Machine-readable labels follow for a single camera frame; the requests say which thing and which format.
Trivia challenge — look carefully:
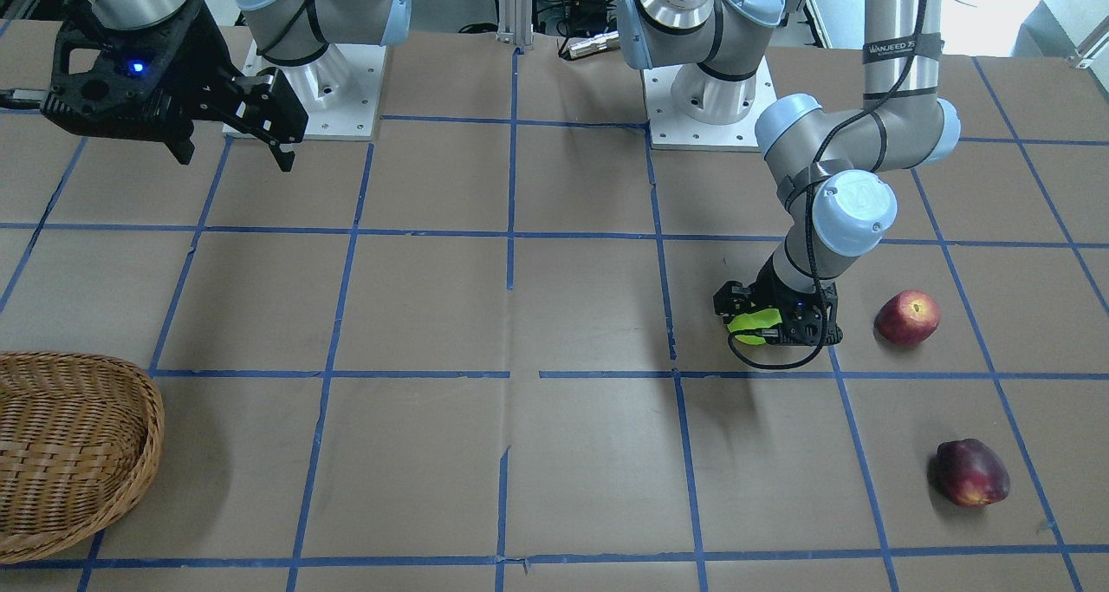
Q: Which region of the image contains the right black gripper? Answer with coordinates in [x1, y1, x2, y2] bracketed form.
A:
[40, 0, 308, 172]

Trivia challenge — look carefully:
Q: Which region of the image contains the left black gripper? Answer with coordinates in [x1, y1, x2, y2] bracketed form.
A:
[712, 261, 843, 347]

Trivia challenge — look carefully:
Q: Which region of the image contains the green apple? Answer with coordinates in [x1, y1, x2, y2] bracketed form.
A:
[726, 308, 781, 346]

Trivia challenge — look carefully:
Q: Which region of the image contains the red yellow apple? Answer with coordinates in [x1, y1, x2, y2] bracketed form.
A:
[874, 290, 942, 347]

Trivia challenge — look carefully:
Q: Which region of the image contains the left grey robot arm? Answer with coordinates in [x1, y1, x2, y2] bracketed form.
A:
[615, 0, 960, 348]

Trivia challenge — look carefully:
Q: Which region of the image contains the wicker basket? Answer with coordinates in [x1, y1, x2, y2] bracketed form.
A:
[1, 351, 165, 565]

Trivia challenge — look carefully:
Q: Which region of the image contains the dark red apple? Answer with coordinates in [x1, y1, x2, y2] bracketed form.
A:
[932, 439, 1011, 508]

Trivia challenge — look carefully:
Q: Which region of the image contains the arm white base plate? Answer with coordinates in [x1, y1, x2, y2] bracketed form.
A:
[641, 58, 777, 153]
[282, 44, 391, 141]

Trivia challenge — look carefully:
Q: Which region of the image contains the aluminium frame post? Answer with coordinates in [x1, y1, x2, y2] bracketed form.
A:
[496, 0, 535, 52]

